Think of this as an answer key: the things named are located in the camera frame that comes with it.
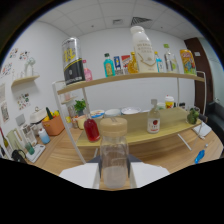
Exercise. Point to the white tray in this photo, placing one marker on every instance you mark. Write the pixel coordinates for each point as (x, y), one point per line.
(36, 154)

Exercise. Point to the orange basket with fruit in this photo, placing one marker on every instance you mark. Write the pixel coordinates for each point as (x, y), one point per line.
(53, 126)

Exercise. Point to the green potted plant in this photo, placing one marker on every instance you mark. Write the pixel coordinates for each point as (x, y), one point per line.
(80, 106)

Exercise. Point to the small wooden wall shelf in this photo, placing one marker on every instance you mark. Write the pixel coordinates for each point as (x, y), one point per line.
(69, 100)

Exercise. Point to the glass jar wooden lid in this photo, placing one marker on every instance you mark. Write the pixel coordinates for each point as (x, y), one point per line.
(114, 153)

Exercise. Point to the brown door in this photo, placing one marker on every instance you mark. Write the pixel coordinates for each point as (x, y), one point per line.
(200, 66)

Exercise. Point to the black armchair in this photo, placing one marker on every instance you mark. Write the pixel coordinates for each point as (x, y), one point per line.
(216, 116)

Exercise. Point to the tall black silver can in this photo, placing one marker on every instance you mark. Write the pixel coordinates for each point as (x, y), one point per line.
(73, 63)

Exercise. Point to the teal liquid bottle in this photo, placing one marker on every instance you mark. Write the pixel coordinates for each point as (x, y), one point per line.
(109, 68)

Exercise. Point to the white blue small bottle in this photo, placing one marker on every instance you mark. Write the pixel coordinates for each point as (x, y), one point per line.
(44, 136)

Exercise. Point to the white milk bottle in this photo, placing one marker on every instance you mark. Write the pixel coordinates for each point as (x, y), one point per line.
(144, 50)

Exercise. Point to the two-tier wooden shelf rack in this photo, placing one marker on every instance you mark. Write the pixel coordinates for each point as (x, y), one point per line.
(140, 125)

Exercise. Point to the square ceiling fixture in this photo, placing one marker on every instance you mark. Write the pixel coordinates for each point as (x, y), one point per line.
(117, 21)

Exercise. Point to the red wall poster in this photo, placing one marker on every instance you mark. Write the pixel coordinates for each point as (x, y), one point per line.
(125, 61)

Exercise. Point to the ceiling air vent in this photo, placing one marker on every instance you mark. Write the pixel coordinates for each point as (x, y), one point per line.
(141, 21)

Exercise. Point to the blue wall poster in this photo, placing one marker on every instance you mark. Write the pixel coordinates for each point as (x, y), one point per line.
(117, 63)

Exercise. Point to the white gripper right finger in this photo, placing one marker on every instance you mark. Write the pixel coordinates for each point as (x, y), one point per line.
(148, 173)

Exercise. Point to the blue rimmed bowl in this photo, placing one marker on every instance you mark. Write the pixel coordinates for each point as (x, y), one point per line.
(97, 114)

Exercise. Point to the small blue liquid bottle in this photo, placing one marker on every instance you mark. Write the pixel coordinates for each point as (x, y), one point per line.
(200, 156)

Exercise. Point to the clear bottle green cap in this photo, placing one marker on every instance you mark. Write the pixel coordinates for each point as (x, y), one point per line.
(170, 63)

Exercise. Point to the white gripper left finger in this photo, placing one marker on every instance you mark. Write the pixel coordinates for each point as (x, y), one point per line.
(81, 175)

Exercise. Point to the small red liquid bottle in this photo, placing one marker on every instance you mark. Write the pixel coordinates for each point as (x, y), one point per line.
(91, 130)

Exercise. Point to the white paper sheet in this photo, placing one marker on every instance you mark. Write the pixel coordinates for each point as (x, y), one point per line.
(203, 129)

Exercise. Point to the pink liquid bottle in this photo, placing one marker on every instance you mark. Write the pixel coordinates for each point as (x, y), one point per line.
(88, 73)

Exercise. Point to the glass jar of limes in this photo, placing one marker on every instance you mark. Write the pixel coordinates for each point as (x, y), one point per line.
(192, 116)

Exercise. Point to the yellow red lidded cup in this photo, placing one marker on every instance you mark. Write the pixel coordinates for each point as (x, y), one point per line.
(169, 102)

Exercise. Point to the clear bottle red label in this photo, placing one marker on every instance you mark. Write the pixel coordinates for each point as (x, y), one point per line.
(153, 123)

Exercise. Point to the white vase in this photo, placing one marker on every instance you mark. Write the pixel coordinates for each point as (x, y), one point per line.
(30, 68)

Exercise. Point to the orange liquid bottle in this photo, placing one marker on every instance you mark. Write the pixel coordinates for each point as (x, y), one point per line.
(132, 66)

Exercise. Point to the green mug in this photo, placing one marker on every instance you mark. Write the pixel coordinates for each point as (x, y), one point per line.
(161, 106)

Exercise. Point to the white bowl red contents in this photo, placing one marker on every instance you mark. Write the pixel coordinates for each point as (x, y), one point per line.
(131, 110)

